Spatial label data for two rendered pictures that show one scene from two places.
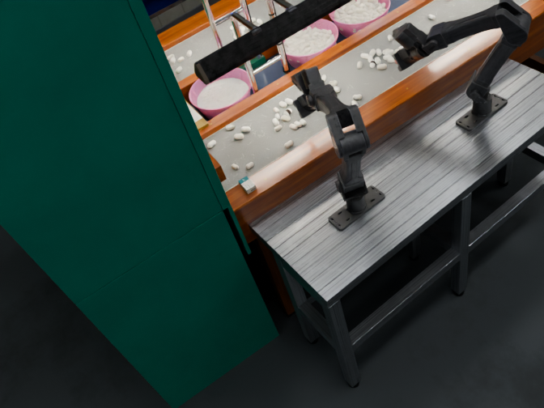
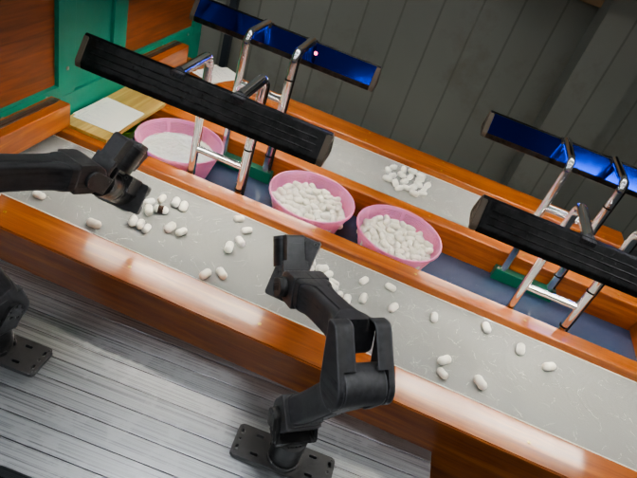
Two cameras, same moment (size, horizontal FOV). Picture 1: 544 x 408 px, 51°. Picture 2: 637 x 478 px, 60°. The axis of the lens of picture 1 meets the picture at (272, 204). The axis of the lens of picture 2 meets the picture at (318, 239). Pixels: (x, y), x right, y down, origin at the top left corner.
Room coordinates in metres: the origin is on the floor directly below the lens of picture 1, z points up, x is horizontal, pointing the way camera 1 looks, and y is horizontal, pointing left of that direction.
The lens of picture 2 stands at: (0.83, -0.99, 1.64)
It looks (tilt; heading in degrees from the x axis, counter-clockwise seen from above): 36 degrees down; 24
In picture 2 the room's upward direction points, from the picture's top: 20 degrees clockwise
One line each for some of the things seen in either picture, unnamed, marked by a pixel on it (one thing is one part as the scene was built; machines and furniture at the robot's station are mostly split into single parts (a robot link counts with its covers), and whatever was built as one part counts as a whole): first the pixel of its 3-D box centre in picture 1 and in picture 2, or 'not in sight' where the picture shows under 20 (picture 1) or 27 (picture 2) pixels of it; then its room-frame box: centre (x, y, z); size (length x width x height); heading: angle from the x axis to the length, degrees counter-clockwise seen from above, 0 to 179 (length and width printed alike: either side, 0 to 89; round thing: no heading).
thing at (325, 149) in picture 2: (274, 28); (205, 96); (1.75, -0.21, 1.08); 0.62 x 0.08 x 0.07; 108
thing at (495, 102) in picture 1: (482, 104); (287, 447); (1.43, -0.82, 0.71); 0.20 x 0.07 x 0.08; 112
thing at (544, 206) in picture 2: not in sight; (555, 219); (2.51, -0.98, 0.90); 0.20 x 0.19 x 0.45; 108
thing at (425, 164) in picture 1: (371, 131); (190, 323); (1.55, -0.44, 0.65); 1.20 x 0.90 x 0.04; 112
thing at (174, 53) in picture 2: not in sight; (160, 61); (2.20, 0.41, 0.83); 0.30 x 0.06 x 0.07; 18
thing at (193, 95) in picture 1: (223, 96); (178, 153); (1.96, 0.04, 0.72); 0.27 x 0.27 x 0.10
